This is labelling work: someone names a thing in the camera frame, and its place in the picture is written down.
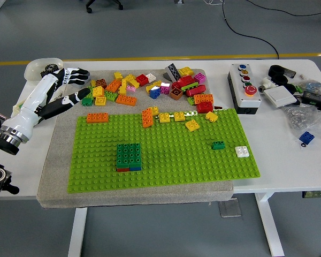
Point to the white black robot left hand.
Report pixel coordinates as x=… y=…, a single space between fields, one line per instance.
x=34 y=96

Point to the dark green long toy brick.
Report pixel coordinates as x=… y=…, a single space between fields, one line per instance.
x=135 y=154
x=122 y=154

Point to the lime green studded baseplate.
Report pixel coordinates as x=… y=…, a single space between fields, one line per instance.
x=176 y=160

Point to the small dark green toy brick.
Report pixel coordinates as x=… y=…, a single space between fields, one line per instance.
x=87 y=102
x=218 y=145

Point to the lime green toy brick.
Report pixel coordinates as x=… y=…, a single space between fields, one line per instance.
x=190 y=100
x=189 y=86
x=91 y=91
x=111 y=96

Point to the small yellow toy brick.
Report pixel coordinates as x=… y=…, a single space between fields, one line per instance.
x=93 y=83

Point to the yellow square toy brick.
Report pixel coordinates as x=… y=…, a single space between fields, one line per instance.
x=98 y=92
x=100 y=101
x=164 y=117
x=192 y=125
x=179 y=116

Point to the orange long toy brick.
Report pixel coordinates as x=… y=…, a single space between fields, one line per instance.
x=97 y=117
x=203 y=98
x=126 y=100
x=147 y=117

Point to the pink small toy brick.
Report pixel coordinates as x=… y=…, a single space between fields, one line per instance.
x=131 y=88

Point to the red square toy brick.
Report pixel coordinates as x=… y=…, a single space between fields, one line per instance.
x=123 y=169
x=142 y=79

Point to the blue square toy brick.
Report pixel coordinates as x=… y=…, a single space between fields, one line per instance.
x=135 y=168

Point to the magenta square toy brick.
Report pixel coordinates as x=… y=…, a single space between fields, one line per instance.
x=200 y=77
x=165 y=88

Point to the grey sloped toy brick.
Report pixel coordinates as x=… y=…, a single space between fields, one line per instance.
x=172 y=71

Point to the red curved toy brick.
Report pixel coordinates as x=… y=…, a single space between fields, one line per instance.
x=196 y=91

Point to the white square toy brick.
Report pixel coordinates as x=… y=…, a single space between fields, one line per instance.
x=242 y=152

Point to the black gear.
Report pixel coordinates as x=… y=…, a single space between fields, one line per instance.
x=50 y=67
x=43 y=72

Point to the white plastic tray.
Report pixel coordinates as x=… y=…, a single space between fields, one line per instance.
x=33 y=68

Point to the black office chair base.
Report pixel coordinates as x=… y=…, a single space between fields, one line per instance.
x=88 y=10

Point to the grey-brown felt mat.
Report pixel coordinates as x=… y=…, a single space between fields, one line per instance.
x=136 y=195

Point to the white table leg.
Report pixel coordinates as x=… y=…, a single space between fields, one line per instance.
x=270 y=227
x=77 y=233

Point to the white push-button control box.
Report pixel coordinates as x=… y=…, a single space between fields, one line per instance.
x=244 y=103

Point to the grey floor plate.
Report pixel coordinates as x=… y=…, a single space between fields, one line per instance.
x=230 y=208

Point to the white pipe fitting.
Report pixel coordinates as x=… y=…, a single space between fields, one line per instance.
x=266 y=84

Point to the black tape roll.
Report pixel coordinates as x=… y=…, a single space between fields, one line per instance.
x=273 y=72
x=276 y=81
x=288 y=90

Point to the dark clear plastic case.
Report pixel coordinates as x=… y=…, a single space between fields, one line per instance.
x=290 y=72

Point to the small green plastic part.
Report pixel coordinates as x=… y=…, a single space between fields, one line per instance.
x=298 y=88

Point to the clear bag of screws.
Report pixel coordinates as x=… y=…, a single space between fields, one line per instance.
x=305 y=117

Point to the black power adapter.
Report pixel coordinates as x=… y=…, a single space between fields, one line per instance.
x=314 y=98

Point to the clear bag of parts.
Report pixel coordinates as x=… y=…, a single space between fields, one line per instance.
x=315 y=86

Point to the table height control panel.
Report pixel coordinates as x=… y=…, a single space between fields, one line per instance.
x=317 y=194

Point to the white wall switch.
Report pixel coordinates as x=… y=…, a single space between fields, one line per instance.
x=280 y=97

